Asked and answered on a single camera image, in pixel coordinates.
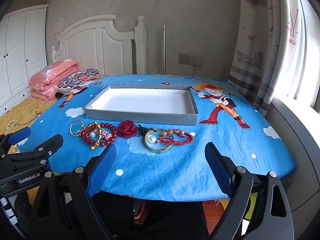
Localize ship print curtain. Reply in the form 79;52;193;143
228;0;305;115

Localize silver metal pole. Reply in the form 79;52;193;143
162;24;167;75

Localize dark red bead bracelet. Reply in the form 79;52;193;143
80;122;118;146

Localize red fabric rose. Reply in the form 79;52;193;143
117;120;139;139

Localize green pendant black cord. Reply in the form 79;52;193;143
137;123;151;137

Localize white bed headboard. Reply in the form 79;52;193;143
51;15;147;75

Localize black cord on bed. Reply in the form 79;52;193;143
10;106;43;128

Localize patterned pillow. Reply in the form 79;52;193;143
57;69;100;92

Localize grey shallow tray box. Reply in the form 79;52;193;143
84;85;199;126

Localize yellow floral bedsheet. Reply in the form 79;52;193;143
0;96;59;156

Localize gold chain bracelet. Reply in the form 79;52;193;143
86;120;104;151

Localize silver gold ring bangles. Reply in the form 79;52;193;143
69;119;86;137

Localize wall switch socket panel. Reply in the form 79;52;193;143
178;53;202;67

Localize gold bangle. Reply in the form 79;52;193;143
144;128;172;154

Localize white wardrobe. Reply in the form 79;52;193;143
0;4;48;114

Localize blue cartoon tablecloth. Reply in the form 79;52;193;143
18;75;297;202

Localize wall paper notice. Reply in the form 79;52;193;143
55;18;64;40

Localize jade pendant pink knot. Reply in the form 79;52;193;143
103;131;112;141

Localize pink folded quilt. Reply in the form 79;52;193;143
28;59;79;102

